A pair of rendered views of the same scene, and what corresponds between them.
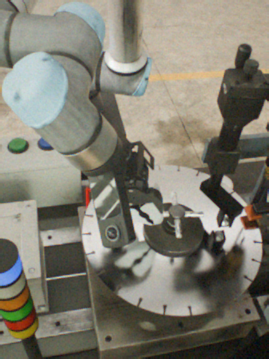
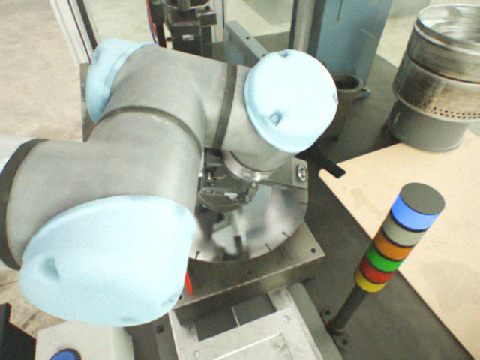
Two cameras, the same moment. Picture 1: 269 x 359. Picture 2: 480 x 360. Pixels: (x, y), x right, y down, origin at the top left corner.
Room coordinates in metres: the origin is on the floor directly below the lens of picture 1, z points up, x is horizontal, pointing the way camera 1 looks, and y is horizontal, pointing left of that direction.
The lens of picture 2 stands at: (0.43, 0.34, 1.41)
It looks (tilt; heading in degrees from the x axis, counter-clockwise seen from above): 47 degrees down; 265
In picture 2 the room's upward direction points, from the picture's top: straight up
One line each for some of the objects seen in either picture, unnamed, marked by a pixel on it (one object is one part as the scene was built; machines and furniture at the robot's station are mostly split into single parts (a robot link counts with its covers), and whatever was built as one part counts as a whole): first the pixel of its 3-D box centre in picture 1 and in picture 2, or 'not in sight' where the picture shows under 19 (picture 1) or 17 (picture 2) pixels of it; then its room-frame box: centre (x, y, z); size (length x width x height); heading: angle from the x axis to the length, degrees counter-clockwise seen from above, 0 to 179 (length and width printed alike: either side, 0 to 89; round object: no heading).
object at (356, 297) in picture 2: (33, 350); (349, 307); (0.22, 0.14, 0.86); 0.02 x 0.02 x 0.22
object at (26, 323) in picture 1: (18, 310); (379, 263); (0.22, 0.14, 1.02); 0.05 x 0.04 x 0.03; 16
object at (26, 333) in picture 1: (22, 320); (371, 274); (0.22, 0.14, 0.98); 0.05 x 0.04 x 0.03; 16
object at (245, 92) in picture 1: (234, 121); (190, 67); (0.47, -0.15, 1.17); 0.06 x 0.05 x 0.20; 97
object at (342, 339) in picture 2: not in sight; (337, 325); (0.22, 0.14, 0.76); 0.09 x 0.03 x 0.03; 106
